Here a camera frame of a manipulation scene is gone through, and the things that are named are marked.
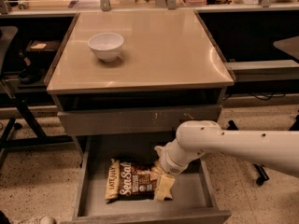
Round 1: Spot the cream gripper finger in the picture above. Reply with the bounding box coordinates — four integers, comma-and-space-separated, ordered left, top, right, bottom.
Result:
151, 161, 165, 175
154, 175, 175, 201

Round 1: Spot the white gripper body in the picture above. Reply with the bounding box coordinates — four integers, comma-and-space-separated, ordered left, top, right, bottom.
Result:
154, 139, 205, 175

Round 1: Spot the brown sea salt chip bag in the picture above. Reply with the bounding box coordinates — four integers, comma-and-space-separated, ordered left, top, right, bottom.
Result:
105, 159, 158, 202

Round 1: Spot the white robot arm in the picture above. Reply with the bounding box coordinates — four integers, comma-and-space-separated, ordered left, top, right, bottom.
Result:
154, 120, 299, 201

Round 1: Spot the open grey middle drawer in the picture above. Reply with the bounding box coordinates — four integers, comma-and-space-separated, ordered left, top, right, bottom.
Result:
72, 132, 231, 224

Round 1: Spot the closed grey top drawer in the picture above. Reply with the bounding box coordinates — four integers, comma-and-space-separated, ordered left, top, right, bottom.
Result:
58, 105, 222, 136

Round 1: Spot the grey drawer cabinet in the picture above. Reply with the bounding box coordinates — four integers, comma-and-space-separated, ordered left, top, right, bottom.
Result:
43, 8, 236, 224

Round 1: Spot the white shoe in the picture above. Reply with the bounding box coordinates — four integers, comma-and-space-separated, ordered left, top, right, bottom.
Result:
11, 216, 56, 224

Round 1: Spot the white ceramic bowl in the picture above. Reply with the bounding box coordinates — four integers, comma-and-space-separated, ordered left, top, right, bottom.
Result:
88, 33, 124, 62

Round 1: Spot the black box with label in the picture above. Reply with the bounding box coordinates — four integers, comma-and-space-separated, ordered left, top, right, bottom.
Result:
25, 40, 61, 52

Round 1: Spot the black chair frame left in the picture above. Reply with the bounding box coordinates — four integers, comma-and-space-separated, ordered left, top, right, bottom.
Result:
0, 26, 72, 164

